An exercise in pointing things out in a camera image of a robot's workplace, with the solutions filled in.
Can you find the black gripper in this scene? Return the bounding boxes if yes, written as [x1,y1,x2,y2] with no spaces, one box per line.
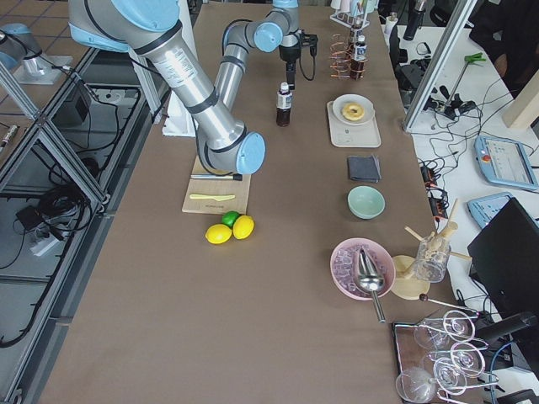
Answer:
[279,43,302,89]

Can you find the tea bottle white cap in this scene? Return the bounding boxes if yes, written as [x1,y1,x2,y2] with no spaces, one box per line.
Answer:
[276,82,293,127]

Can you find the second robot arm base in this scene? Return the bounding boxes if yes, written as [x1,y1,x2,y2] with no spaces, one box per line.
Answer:
[1,24,72,85]

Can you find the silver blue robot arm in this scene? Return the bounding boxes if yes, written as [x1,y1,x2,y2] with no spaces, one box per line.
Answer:
[68,1,299,174]

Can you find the tea bottle front left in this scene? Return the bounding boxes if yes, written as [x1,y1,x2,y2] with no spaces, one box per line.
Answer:
[350,35,366,80]

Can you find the tea bottle front right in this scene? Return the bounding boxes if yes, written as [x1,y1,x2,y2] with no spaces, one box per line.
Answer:
[349,16,363,44]

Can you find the cream serving tray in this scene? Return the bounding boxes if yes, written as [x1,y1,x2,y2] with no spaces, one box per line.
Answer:
[327,101,382,148]

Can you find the glass rack tray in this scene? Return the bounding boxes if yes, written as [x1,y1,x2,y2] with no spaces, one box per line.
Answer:
[392,323,499,403]

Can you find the white round plate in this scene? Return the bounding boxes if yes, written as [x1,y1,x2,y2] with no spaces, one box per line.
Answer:
[331,93,375,126]

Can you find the glazed donut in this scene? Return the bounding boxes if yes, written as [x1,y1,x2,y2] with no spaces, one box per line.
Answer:
[341,102,365,122]

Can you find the steel muddler black tip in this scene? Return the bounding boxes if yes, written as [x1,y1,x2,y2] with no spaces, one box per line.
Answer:
[190,173,243,181]

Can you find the grey folded cloth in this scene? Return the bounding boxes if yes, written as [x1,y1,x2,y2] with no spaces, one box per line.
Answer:
[347,155,382,183]

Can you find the yellow plastic knife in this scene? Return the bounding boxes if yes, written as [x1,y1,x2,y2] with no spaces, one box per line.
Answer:
[189,194,236,202]

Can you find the bamboo cutting board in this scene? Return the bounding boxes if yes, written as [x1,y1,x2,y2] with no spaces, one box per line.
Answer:
[182,157,251,215]

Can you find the green bowl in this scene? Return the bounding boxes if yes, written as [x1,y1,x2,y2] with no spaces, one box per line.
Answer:
[347,186,386,220]

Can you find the green lime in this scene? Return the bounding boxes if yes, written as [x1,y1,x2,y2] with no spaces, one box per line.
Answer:
[221,210,241,228]

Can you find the yellow lemon upper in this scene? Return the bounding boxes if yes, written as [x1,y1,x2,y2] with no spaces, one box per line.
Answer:
[232,215,255,240]

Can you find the yellow lemon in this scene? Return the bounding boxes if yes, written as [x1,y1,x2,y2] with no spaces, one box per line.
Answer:
[205,223,232,245]
[232,215,255,240]

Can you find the yellow lemon lower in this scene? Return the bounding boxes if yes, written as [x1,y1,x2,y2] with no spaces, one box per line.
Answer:
[205,223,232,245]

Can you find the pink bowl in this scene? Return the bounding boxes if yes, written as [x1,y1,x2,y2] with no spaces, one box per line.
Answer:
[330,237,396,300]

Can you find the clear ice cubes pile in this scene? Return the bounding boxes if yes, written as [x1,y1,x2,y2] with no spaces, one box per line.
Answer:
[331,244,388,300]

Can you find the steel ice scoop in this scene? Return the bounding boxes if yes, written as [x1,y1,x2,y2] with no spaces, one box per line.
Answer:
[356,248,386,323]

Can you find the blue teach pendant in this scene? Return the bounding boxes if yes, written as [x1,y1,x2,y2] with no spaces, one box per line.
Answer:
[474,136,538,191]

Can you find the clear glass jar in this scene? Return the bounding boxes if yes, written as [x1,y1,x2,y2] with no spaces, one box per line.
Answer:
[412,235,451,283]

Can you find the wooden cup stand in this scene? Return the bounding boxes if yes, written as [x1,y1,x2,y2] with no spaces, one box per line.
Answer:
[391,199,472,300]

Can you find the black laptop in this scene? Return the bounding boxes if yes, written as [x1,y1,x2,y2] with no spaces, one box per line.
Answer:
[467,198,538,317]

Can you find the wine glass top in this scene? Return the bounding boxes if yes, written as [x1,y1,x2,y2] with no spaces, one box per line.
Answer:
[414,310,475,349]

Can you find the wine glass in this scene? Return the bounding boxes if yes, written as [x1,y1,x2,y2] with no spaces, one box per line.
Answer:
[395,366,437,403]
[431,356,500,396]
[425,342,486,377]
[414,310,475,349]

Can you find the white power strip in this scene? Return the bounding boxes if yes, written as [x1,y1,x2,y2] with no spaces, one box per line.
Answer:
[30,237,60,257]

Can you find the wine glass bottom left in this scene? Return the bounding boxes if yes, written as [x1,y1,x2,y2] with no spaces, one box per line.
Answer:
[395,366,437,403]

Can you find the wine glass middle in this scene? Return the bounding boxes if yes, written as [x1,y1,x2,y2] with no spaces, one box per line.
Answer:
[425,342,486,377]

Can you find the wine glass lower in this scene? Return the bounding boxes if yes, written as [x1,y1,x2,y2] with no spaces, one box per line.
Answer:
[431,356,500,396]

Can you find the copper wire bottle rack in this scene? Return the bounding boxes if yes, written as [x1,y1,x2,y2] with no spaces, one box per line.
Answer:
[329,34,368,80]

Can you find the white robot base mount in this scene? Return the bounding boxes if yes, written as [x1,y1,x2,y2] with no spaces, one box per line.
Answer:
[163,91,196,137]

